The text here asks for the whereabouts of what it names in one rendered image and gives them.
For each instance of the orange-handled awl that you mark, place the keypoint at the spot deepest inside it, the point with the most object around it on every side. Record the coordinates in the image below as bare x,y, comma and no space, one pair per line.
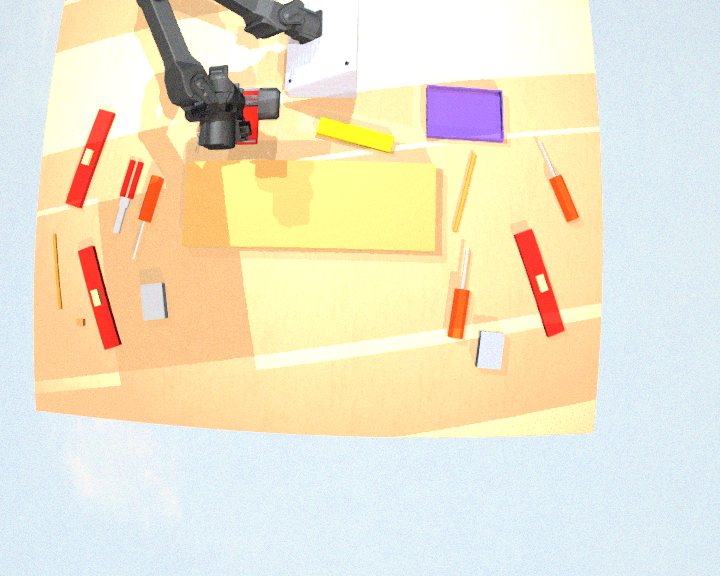
562,193
149,204
459,307

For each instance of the purple rectangular tray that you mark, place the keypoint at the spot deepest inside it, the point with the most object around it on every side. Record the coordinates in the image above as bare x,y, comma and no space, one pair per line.
465,114

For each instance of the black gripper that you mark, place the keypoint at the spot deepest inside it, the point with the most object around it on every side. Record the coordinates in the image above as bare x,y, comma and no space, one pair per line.
268,103

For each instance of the pale yellow panel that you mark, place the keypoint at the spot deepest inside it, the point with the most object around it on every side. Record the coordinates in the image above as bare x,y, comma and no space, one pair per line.
310,204

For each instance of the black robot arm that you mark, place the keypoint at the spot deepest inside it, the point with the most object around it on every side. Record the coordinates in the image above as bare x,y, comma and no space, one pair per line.
186,80

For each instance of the yellow flat bar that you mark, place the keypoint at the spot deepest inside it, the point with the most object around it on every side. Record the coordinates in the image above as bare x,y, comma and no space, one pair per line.
356,135

